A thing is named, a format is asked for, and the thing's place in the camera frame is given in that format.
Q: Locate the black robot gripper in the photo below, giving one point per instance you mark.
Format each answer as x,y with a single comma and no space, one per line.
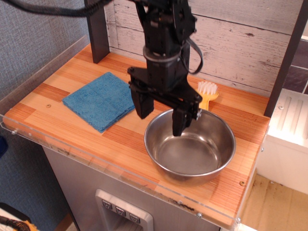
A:
165,80

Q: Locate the stainless steel pot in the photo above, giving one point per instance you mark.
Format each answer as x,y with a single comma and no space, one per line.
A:
195,157

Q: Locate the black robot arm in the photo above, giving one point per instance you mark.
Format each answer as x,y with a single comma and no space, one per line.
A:
167,27

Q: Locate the blue folded cloth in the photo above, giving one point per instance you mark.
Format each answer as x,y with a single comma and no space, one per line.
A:
102,102

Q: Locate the yellow dish brush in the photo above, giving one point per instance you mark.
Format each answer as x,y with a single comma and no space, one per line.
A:
208,92

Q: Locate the clear acrylic front guard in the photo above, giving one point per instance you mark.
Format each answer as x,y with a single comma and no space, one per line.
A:
120,151

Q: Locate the grey toy fridge cabinet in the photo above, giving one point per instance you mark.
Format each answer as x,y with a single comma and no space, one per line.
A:
79,183

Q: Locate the silver dispenser panel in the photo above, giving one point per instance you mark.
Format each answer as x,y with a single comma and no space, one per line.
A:
119,215

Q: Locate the white toy sink unit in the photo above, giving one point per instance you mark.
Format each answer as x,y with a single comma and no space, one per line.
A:
284,155

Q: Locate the orange object bottom left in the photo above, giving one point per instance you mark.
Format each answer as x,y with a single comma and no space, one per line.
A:
18,225

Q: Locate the dark grey left post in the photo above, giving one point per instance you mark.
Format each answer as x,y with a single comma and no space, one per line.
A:
98,35

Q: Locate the dark grey post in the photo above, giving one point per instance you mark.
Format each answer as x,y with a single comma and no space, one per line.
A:
98,35
288,58

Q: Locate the dark grey right post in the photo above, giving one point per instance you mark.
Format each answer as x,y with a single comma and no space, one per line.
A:
288,58

